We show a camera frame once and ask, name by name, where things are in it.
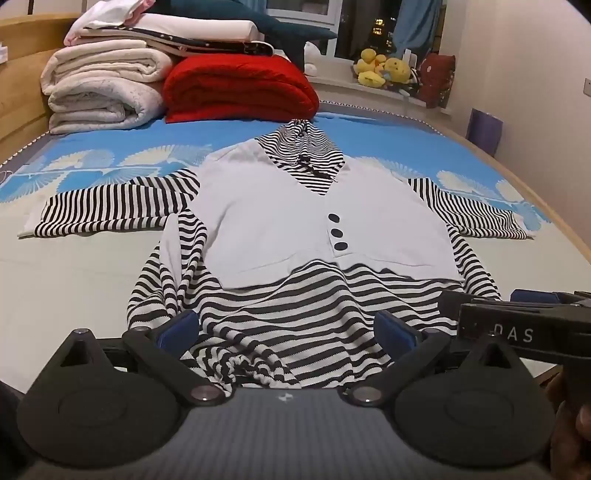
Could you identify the wall switch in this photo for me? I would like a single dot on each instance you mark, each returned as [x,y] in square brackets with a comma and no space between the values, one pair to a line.
[588,87]

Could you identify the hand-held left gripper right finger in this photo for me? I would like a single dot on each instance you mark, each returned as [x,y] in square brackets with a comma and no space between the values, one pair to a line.
[393,330]

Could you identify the blue printed bed sheet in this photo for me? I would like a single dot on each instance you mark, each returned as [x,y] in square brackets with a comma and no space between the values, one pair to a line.
[92,138]

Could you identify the white fluffy folded blanket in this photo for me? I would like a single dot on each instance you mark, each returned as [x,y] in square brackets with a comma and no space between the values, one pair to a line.
[101,87]

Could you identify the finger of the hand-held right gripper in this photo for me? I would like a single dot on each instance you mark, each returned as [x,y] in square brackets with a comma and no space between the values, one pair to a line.
[449,310]
[531,296]

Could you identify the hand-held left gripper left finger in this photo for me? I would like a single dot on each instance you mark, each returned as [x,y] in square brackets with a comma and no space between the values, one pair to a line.
[178,331]

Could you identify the purple box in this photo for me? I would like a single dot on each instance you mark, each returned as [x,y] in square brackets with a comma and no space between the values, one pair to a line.
[485,131]

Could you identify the yellow duck plush toy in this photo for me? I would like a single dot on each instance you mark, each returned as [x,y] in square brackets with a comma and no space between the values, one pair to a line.
[369,67]

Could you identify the striped hooded top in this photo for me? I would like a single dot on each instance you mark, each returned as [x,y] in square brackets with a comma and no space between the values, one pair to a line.
[281,230]

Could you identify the red folded blanket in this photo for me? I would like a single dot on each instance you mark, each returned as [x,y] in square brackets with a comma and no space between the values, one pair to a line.
[240,87]

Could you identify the blue curtain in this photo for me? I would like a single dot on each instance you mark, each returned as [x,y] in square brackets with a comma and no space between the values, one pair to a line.
[418,23]

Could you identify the white folded sheet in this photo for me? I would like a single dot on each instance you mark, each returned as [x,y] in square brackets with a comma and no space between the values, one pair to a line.
[198,27]

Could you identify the small white plush toy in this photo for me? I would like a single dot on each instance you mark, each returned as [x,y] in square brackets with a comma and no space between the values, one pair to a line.
[311,57]

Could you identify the person's right hand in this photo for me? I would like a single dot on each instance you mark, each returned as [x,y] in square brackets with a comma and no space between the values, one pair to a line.
[576,438]

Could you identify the teal pillow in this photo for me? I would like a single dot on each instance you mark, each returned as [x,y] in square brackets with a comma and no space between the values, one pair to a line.
[277,23]

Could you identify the dark red plush cushion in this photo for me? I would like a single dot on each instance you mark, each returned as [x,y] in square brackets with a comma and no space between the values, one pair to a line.
[436,81]

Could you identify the pink and white folded cloth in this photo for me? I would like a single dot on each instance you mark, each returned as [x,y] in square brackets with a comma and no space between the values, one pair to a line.
[111,16]

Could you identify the yellow plush toy, blue patch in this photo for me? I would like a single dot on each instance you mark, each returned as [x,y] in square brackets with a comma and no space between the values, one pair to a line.
[398,69]

